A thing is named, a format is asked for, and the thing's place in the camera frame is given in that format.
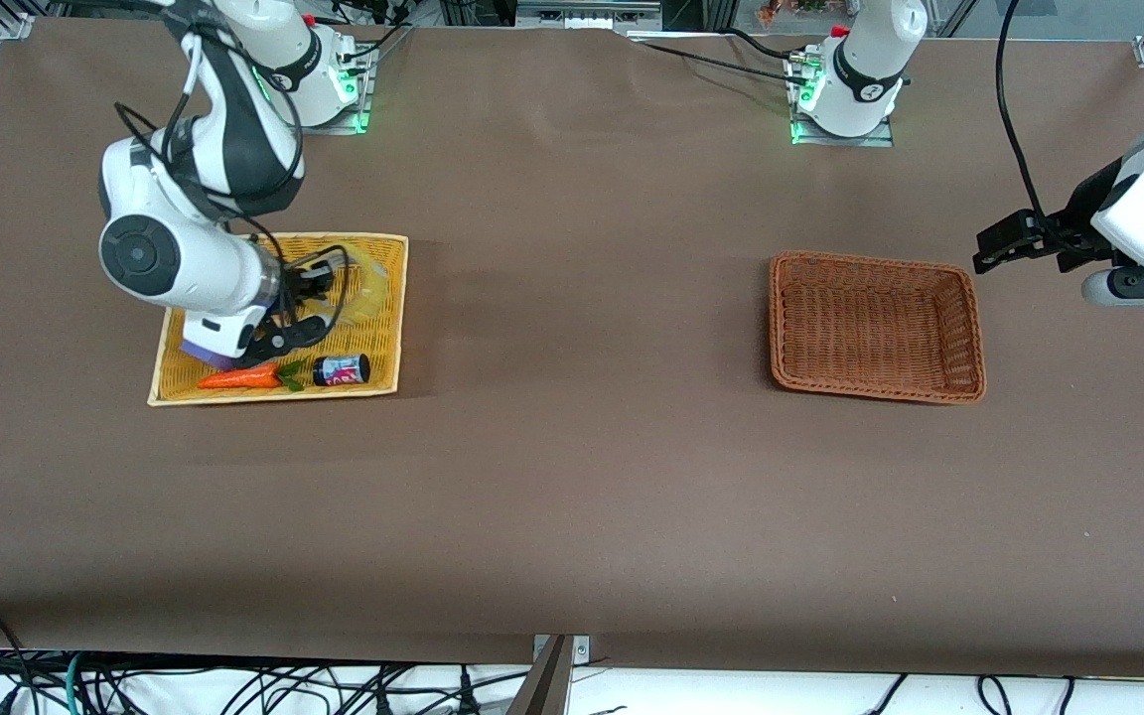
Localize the clear yellowish packing tape roll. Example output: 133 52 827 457
332 248 394 324

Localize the purple cube block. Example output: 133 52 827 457
181 340 235 371

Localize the orange toy carrot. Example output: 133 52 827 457
197 359 307 391

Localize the small can with black lid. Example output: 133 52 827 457
312 354 371 388

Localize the yellow woven rectangular basket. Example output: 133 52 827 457
147 231 410 406

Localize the brown woven rectangular basket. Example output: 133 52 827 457
769 250 987 405

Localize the dark angled strut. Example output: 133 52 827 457
507 636 573 715

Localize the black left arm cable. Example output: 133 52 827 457
995 0 1050 219

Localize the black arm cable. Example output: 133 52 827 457
113 99 350 344
995 0 1050 219

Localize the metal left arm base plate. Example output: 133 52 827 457
787 55 897 148

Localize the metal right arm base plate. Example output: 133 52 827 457
299 40 376 135

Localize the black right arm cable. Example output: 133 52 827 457
113 99 350 344

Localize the black table cable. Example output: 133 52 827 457
632 38 801 78
726 27 796 59

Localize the aluminium frame profile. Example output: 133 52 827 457
515 0 664 31

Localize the metal table edge bracket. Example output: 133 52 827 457
532 634 591 664

